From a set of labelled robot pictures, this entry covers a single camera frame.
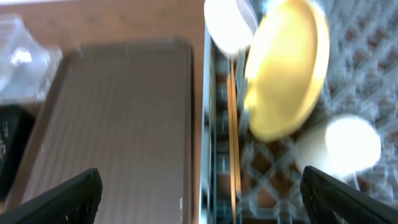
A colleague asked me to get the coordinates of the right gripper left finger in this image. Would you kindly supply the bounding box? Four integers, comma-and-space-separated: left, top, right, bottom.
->
1, 168, 103, 224

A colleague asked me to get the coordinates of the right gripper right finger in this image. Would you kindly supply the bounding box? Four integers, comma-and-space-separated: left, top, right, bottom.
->
300, 166, 397, 224

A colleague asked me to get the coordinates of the white green cup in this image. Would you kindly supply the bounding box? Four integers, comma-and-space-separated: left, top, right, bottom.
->
294, 114, 382, 180

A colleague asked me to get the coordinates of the wooden chopstick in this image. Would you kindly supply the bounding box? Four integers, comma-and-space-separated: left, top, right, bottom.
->
226, 75, 236, 224
230, 61, 241, 198

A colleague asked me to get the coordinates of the yellow round plate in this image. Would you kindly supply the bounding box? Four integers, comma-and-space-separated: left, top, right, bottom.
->
244, 0, 330, 142

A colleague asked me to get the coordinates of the pink round bowl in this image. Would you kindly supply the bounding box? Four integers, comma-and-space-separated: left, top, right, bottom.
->
204, 0, 259, 58

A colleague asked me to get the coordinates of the grey plastic dishwasher rack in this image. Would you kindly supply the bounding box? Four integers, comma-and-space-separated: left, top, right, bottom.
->
198, 1, 397, 223

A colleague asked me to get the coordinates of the clear plastic waste bin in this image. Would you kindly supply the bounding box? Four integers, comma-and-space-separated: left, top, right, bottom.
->
1, 14, 63, 105

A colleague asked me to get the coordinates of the black plastic tray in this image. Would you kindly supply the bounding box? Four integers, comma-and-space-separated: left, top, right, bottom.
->
1, 105, 35, 200

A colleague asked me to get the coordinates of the brown plastic serving tray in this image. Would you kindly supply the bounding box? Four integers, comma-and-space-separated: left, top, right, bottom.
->
6, 39, 193, 223

